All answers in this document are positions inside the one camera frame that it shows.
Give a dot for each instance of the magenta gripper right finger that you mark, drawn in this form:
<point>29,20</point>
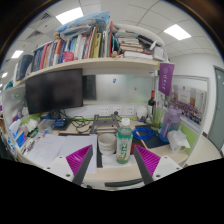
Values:
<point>153,167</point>

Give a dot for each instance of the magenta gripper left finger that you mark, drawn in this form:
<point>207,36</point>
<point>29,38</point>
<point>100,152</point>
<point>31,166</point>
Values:
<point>72,167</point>

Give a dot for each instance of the green plastic water bottle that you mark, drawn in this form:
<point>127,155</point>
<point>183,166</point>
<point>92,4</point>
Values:
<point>124,141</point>

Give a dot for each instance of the purple water jug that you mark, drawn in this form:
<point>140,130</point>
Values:
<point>170,122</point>

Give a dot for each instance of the white ceramic cup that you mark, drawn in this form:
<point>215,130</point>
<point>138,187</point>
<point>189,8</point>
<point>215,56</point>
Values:
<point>107,143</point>

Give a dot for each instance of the white tissue paper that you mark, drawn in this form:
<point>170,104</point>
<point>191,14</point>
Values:
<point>177,141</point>

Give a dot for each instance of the white paper sheets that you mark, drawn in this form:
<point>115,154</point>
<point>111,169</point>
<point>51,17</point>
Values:
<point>48,148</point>

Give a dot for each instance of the grey metal laptop stand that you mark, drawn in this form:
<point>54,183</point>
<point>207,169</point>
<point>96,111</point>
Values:
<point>104,124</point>

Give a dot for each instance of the white power outlet strip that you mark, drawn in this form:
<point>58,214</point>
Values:
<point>122,111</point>

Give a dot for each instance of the dark wine bottle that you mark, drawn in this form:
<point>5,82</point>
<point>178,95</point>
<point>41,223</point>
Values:
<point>151,103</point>

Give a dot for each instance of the grey door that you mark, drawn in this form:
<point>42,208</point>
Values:
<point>216,133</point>

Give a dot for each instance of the black computer monitor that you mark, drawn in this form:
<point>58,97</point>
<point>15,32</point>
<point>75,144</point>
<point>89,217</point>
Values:
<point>54,91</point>

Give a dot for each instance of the group photo poster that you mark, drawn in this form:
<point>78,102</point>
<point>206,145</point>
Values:
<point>190,101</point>

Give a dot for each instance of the purple hanging pennant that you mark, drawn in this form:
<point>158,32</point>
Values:
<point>165,78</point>

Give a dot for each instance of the stack of books on shelf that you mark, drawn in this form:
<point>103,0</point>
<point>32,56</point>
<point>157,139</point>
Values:
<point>128,46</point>

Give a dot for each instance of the row of books on shelf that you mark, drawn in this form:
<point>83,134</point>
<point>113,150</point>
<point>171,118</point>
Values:
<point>82,42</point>

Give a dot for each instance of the blue plastic bag on books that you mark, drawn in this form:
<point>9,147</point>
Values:
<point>84,24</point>

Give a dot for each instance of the white wall shelf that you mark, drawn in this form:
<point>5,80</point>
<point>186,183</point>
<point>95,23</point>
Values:
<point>126,66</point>

